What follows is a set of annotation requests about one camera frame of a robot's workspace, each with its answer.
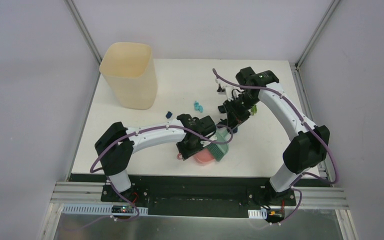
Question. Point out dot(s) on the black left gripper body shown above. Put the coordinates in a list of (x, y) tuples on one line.
[(192, 148)]

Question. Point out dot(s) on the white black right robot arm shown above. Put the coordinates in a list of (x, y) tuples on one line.
[(308, 141)]

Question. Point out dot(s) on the green paper scrap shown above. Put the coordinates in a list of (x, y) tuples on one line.
[(253, 110)]

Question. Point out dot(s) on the light blue paper scrap upper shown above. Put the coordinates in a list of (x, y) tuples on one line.
[(198, 107)]

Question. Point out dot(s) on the beige plastic waste bin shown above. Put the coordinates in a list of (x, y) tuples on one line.
[(129, 70)]

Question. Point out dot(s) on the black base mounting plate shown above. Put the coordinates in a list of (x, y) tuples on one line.
[(198, 196)]

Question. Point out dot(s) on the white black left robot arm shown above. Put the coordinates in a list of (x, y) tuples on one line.
[(117, 145)]

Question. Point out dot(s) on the green hand brush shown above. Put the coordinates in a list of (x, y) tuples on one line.
[(218, 151)]

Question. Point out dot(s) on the pink plastic dustpan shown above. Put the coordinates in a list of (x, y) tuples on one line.
[(202, 158)]

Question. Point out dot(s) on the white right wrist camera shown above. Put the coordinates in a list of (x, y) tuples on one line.
[(227, 90)]

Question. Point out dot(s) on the black paper scrap large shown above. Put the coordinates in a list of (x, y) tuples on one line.
[(221, 109)]

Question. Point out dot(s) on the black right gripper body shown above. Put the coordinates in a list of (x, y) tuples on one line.
[(239, 107)]

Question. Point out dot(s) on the dark blue paper scrap small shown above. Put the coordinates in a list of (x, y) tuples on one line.
[(169, 115)]

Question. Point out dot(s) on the left white cable duct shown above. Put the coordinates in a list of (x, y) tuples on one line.
[(103, 209)]

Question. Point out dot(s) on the white cable duct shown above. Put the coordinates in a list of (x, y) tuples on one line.
[(257, 213), (103, 209)]

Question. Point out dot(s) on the right white cable duct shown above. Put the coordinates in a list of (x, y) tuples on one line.
[(257, 213)]

